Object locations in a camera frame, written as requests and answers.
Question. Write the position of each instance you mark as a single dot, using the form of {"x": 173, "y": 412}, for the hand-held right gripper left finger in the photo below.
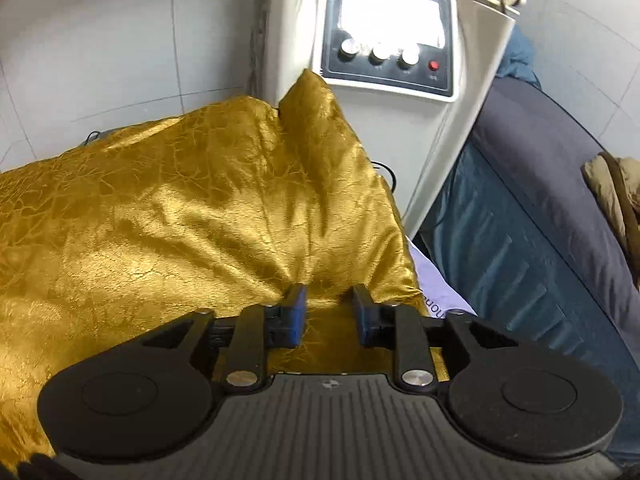
{"x": 294, "y": 317}

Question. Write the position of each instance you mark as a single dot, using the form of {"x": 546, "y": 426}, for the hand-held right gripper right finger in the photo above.
{"x": 366, "y": 317}

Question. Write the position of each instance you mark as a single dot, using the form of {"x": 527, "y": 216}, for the gold jacket with black lining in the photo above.
{"x": 175, "y": 220}

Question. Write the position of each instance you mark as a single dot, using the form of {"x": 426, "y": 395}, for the teal blue jacket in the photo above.
{"x": 500, "y": 270}

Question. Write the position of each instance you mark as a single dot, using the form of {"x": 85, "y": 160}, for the khaki garment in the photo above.
{"x": 615, "y": 190}

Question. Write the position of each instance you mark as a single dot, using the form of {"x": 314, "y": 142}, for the white machine with control panel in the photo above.
{"x": 400, "y": 35}

